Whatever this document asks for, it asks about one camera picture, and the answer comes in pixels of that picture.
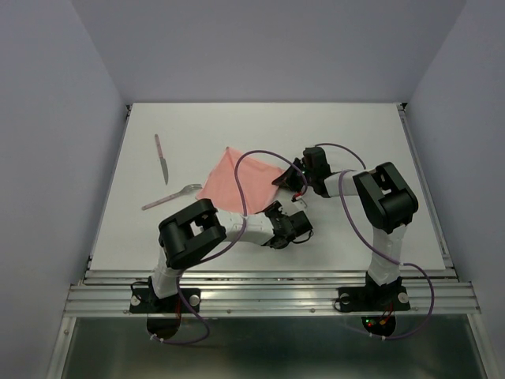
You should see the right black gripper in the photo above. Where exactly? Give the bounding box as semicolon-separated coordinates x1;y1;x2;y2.
271;157;315;193

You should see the pink cloth napkin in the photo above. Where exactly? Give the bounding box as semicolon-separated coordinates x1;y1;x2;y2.
196;147;283;215

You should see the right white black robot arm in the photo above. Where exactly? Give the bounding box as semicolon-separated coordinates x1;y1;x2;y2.
272;144;419;308

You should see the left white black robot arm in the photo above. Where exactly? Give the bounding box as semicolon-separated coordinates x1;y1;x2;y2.
148;199;313;311

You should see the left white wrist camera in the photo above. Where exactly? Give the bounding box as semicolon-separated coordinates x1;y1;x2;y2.
291;193;308;210

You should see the pink handled fork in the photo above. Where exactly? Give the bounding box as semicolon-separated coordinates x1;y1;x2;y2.
141;184;203;211

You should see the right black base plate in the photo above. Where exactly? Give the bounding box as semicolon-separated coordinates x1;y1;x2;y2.
334;286;411;314

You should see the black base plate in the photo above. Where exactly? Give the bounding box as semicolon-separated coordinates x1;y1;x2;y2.
334;286;411;314
129;287;191;314

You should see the pink handled knife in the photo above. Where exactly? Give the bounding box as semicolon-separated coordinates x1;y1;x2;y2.
155;134;169;185

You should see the aluminium rail frame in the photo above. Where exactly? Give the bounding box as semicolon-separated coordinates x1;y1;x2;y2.
49;103;502;378

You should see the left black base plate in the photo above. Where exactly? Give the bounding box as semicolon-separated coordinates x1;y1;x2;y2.
129;287;191;314

